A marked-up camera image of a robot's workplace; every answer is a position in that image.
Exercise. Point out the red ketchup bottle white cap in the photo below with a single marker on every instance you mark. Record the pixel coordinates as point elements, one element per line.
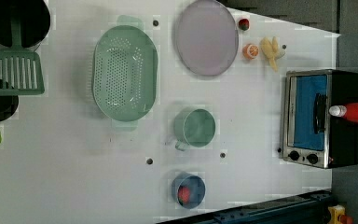
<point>348,111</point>

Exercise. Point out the silver black toaster oven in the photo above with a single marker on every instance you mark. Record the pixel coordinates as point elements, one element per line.
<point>310,134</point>

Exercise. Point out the green metal mug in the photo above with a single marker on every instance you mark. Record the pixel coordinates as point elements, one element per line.
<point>193,127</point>

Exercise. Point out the green perforated colander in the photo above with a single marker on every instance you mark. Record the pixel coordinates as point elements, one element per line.
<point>125,71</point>

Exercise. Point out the blue small cup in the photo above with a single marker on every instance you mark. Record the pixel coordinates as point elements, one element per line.
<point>194,183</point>

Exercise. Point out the lilac round plate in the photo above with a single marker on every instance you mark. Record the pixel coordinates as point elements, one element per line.
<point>206,38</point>

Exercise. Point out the red strawberry in cup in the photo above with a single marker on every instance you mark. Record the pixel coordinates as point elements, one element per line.
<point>183,195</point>

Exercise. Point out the red strawberry toy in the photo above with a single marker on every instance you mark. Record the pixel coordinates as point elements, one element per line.
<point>244,24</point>

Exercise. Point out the peeled banana toy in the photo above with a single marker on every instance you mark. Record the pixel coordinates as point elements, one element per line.
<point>272,51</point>

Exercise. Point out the green slotted spatula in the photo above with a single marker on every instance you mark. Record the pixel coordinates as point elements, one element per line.
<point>20,68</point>

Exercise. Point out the large black pot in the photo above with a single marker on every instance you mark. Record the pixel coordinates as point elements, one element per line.
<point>32,18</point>

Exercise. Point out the blue metal frame rail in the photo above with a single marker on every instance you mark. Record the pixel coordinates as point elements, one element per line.
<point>307,208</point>

